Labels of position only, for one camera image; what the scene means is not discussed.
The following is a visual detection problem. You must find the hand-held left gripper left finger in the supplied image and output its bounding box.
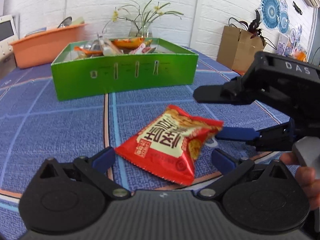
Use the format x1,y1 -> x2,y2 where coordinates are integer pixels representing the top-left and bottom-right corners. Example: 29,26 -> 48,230
37,147 -> 131,199

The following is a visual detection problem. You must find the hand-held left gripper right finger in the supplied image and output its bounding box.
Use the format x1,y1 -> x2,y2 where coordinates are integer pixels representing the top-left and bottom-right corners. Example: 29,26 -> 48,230
197,148 -> 292,199

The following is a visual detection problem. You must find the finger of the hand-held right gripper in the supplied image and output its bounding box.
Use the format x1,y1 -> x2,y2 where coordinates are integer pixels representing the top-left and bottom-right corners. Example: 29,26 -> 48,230
215,120 -> 296,153
193,77 -> 256,105

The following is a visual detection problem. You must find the red snack packet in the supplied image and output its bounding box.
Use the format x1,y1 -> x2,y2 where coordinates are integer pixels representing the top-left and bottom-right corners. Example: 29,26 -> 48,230
114,104 -> 225,186

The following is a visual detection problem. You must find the green cardboard box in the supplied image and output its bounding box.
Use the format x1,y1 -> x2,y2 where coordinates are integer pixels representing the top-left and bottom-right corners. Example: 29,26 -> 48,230
51,37 -> 200,102

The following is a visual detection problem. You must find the yellow snack packet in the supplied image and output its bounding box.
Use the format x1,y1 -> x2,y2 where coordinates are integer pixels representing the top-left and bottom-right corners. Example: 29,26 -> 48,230
129,43 -> 153,55

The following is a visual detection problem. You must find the orange snack packet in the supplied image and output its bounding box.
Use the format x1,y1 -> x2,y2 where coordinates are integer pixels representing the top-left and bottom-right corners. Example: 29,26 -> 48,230
111,38 -> 146,50

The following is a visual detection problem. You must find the clear packet with dark label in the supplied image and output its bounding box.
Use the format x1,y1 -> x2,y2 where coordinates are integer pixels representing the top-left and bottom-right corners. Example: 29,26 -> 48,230
95,32 -> 123,56

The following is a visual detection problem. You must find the person's right hand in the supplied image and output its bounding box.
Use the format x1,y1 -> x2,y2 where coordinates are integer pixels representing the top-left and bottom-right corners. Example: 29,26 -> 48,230
279,152 -> 320,211

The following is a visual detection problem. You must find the purple picture card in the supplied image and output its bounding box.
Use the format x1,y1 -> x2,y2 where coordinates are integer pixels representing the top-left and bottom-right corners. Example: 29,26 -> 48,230
276,34 -> 292,55

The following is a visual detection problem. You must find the brown paper bag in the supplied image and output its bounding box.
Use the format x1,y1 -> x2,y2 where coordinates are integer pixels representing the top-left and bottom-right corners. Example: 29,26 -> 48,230
216,25 -> 267,73

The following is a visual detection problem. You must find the blue patterned tablecloth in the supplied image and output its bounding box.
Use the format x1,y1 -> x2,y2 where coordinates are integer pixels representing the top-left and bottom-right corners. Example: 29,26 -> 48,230
0,45 -> 320,230

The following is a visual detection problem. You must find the small blue paper fan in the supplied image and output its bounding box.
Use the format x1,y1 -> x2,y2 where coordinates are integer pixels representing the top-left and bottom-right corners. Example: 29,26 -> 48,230
278,0 -> 290,34

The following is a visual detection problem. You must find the purple leaf plant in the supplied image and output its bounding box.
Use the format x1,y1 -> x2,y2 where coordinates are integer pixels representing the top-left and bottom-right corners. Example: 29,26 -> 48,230
229,9 -> 278,50

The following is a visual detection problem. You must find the large blue paper fan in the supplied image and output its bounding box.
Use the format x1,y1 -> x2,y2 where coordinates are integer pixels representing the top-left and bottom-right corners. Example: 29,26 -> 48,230
260,0 -> 281,30

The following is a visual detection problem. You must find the glass vase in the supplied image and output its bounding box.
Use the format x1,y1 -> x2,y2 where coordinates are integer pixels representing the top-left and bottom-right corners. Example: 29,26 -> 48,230
129,21 -> 153,38

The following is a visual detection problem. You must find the green flowering plant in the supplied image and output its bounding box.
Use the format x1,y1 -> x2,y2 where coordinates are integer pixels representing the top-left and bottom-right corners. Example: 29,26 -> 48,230
102,0 -> 184,34

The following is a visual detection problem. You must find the orange plastic basin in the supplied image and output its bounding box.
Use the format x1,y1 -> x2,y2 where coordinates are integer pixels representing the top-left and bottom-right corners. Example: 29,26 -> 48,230
9,23 -> 88,69

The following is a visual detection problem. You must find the metal bowl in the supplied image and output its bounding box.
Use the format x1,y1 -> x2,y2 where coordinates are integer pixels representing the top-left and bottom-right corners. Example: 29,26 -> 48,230
56,16 -> 73,29

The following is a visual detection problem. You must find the white machine with screen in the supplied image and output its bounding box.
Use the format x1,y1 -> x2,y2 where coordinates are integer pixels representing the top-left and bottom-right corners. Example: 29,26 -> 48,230
0,14 -> 20,80

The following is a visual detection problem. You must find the white wall pipe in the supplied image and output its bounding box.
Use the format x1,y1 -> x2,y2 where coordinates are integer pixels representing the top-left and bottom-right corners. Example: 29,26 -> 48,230
189,0 -> 205,48

